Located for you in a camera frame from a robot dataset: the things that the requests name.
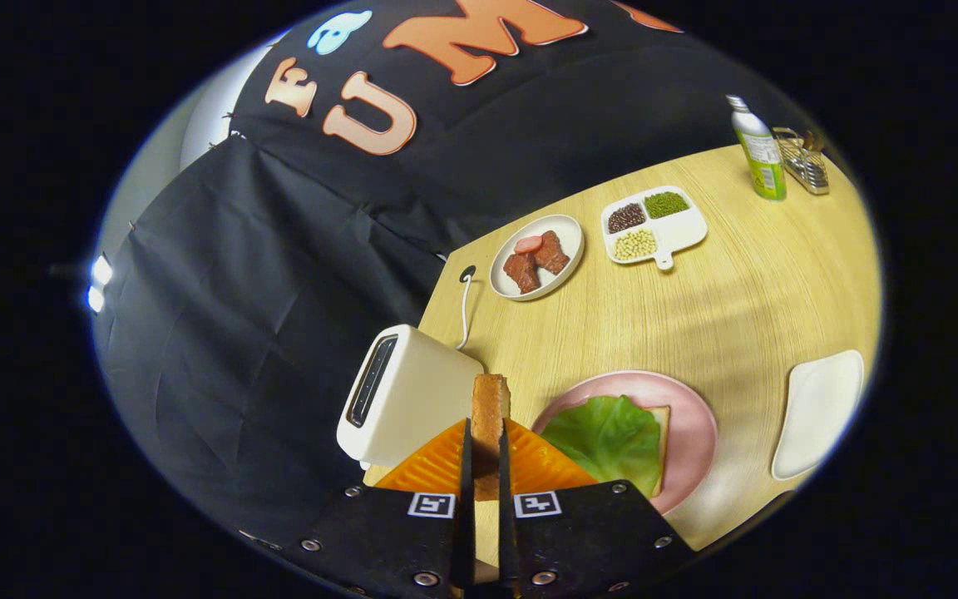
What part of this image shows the brown meat piece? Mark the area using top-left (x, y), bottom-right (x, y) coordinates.
top-left (534, 230), bottom-right (571, 276)
top-left (502, 252), bottom-right (541, 295)

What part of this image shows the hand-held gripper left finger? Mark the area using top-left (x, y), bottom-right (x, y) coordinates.
top-left (296, 418), bottom-right (477, 599)

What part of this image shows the green lettuce leaf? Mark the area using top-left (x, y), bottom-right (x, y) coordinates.
top-left (541, 395), bottom-right (663, 498)

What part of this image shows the heap of green beans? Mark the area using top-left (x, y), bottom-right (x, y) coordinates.
top-left (644, 191), bottom-right (691, 220)

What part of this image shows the heap of pale soybeans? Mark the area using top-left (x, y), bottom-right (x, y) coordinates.
top-left (614, 229), bottom-right (659, 261)

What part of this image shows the heap of dark red beans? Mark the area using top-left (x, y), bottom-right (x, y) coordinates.
top-left (607, 202), bottom-right (647, 235)

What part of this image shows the wire mesh utensil holder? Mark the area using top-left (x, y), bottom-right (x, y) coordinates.
top-left (772, 126), bottom-right (831, 196)

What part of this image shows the white toaster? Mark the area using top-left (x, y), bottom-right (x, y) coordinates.
top-left (336, 324), bottom-right (486, 471)

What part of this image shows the white bread slice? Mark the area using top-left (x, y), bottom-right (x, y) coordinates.
top-left (645, 405), bottom-right (671, 498)

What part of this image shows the white divided dish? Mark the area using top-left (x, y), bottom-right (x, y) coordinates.
top-left (600, 186), bottom-right (709, 271)

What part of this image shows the white round plate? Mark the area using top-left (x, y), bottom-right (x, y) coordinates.
top-left (489, 214), bottom-right (585, 301)

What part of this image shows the pink round plate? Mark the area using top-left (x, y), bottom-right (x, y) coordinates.
top-left (531, 370), bottom-right (719, 517)

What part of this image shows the toasted bread slice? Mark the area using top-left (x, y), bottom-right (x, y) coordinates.
top-left (471, 374), bottom-right (512, 502)

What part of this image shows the white square plate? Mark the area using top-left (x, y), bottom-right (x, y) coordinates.
top-left (771, 349), bottom-right (865, 482)

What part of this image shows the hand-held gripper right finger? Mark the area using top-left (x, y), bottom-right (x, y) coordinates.
top-left (496, 418), bottom-right (696, 599)

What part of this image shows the white toaster cable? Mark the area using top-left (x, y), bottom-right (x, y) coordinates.
top-left (456, 265), bottom-right (477, 350)

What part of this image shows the black backdrop cloth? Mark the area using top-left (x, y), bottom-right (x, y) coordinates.
top-left (92, 0), bottom-right (821, 533)

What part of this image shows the bright ceiling light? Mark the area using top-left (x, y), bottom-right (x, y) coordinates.
top-left (86, 254), bottom-right (114, 314)

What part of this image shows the green label metal bottle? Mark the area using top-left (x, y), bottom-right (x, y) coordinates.
top-left (726, 94), bottom-right (788, 201)

